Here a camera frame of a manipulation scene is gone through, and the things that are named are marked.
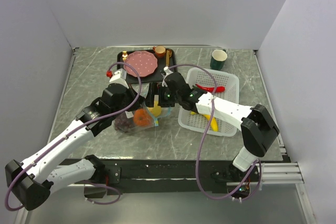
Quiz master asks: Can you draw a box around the white plastic basket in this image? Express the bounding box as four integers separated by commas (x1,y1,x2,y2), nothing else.
178,67,239,137

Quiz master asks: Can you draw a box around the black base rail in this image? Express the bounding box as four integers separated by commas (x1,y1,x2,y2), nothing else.
85,155,247,194

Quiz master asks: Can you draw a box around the orange small cup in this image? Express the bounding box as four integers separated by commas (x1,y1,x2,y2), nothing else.
153,46,166,59

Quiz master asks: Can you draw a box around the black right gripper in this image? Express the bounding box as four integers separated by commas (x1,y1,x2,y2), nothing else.
142,82,181,108

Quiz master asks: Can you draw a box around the black serving tray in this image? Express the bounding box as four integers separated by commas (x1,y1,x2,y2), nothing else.
117,48,176,84

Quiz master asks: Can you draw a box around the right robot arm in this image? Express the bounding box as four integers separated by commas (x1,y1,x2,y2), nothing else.
159,67,279,181

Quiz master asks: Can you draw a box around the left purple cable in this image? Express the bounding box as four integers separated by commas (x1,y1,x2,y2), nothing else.
4,61,142,211

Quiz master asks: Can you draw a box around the gold knife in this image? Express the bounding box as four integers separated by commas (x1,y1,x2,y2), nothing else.
165,50,170,67

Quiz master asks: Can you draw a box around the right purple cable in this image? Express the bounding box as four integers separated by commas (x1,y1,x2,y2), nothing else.
162,63,263,201

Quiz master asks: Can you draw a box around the yellow lemon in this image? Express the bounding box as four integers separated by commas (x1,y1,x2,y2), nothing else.
148,101,162,117

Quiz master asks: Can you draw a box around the gold fork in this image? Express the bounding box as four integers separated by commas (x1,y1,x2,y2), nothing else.
122,51,128,61

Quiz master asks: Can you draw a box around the dark green cup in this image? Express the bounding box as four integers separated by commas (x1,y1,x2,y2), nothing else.
210,49,228,71

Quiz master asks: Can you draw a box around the gold spoon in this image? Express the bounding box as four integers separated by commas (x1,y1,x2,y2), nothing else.
167,49,172,58

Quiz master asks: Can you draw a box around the red chili pepper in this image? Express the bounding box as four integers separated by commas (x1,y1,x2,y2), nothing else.
196,84,225,93

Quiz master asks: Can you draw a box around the purple cable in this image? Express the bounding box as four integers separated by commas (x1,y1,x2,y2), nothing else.
162,63,263,201
4,61,142,211

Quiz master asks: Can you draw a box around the red grape bunch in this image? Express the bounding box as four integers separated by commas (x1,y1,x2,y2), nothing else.
114,117,134,133

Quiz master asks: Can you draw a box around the pink dotted plate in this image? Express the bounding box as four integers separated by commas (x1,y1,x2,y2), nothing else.
124,51,158,77

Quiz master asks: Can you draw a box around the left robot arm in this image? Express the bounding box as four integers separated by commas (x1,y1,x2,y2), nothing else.
4,83,144,211

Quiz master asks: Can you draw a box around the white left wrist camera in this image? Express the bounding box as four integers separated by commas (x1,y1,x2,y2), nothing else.
106,69,128,87

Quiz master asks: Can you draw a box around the clear zip top bag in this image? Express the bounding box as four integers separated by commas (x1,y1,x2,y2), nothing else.
116,90,172,134

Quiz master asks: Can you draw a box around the yellow banana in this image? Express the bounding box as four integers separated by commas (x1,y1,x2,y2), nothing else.
188,112,219,132

